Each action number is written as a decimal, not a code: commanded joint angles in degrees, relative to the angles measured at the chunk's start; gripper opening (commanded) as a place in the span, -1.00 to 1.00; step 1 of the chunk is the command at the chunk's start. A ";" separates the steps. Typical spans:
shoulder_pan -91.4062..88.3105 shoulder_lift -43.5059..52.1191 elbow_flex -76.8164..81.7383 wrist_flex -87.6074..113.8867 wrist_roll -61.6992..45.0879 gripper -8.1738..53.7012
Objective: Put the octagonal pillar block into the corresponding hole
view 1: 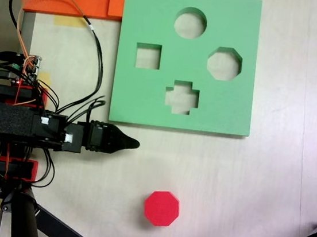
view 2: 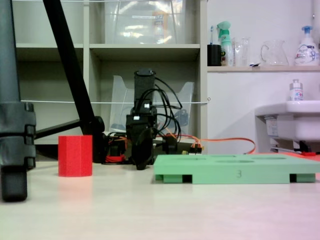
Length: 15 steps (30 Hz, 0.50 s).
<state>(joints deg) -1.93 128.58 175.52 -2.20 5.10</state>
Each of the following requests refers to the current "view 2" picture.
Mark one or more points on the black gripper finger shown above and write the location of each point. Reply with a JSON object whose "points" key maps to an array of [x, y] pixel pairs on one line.
{"points": [[138, 155], [149, 152]]}

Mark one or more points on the red octagonal pillar block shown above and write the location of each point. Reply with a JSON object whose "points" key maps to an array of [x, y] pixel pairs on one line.
{"points": [[75, 156]]}

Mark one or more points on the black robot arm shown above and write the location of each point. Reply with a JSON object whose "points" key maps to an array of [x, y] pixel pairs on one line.
{"points": [[145, 85]]}

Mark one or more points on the red base clamp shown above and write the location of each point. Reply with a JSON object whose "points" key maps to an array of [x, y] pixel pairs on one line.
{"points": [[115, 158]]}

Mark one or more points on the clear plastic file tray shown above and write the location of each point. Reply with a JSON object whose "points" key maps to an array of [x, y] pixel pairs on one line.
{"points": [[120, 107]]}

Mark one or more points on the controller circuit board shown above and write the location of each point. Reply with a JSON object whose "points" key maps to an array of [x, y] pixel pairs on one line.
{"points": [[196, 148]]}

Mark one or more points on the beige shelf unit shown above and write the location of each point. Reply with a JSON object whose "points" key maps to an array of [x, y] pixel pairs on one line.
{"points": [[145, 51]]}

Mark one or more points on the green shape sorting board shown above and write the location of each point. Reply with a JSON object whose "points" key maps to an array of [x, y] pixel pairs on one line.
{"points": [[225, 172]]}

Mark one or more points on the black tripod brace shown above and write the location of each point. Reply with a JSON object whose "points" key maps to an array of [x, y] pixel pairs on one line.
{"points": [[57, 130]]}

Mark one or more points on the clear plastic storage box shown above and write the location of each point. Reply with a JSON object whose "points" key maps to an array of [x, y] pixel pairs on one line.
{"points": [[140, 25]]}

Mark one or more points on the black cup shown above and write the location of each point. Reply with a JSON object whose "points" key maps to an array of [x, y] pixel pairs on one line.
{"points": [[214, 55]]}

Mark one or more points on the green spray bottle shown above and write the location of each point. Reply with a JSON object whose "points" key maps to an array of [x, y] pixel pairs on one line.
{"points": [[226, 47]]}

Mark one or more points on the blue toothbrush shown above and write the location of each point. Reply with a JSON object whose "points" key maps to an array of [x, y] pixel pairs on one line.
{"points": [[212, 33]]}

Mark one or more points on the clear measuring cup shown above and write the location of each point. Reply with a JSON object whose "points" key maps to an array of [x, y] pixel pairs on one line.
{"points": [[241, 52]]}

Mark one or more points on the grey tripod leg with clamps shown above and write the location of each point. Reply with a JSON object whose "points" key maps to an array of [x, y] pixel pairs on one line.
{"points": [[10, 125]]}

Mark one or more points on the glass pitcher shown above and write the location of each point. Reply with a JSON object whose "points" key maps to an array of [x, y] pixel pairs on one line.
{"points": [[275, 55]]}

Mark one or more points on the white sink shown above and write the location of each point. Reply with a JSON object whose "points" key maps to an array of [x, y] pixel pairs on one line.
{"points": [[300, 120]]}

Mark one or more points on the small clear pump bottle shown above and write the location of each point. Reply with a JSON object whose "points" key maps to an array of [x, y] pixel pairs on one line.
{"points": [[296, 92]]}

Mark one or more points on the white foam soap bottle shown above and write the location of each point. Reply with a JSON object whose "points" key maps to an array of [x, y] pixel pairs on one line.
{"points": [[306, 53]]}

